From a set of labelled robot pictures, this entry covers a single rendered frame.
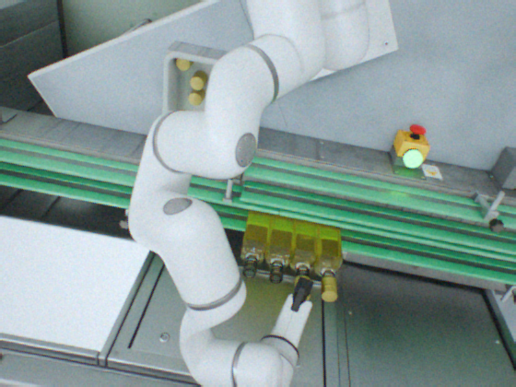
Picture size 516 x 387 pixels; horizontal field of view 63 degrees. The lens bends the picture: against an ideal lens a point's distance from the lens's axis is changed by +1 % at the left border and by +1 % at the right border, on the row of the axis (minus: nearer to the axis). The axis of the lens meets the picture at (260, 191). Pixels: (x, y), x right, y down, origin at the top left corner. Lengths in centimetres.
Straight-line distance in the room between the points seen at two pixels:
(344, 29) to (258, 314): 64
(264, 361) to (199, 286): 18
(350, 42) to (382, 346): 72
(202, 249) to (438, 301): 88
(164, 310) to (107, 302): 13
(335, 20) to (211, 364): 54
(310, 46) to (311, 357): 65
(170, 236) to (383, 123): 77
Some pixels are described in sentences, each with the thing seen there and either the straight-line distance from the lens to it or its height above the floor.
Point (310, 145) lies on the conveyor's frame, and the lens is 110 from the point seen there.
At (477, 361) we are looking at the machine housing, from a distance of 120.
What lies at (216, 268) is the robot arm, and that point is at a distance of 53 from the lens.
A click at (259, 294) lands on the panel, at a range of 105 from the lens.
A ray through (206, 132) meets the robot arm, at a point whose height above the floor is 136.
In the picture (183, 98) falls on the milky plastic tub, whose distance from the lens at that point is 113.
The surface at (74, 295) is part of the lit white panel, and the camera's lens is 104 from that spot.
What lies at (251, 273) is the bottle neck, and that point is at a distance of 93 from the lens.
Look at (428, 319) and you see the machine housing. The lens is 122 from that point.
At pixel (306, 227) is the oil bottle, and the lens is 102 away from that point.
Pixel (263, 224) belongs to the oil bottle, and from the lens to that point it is 100.
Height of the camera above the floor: 177
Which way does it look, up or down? 55 degrees down
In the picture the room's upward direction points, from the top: 169 degrees counter-clockwise
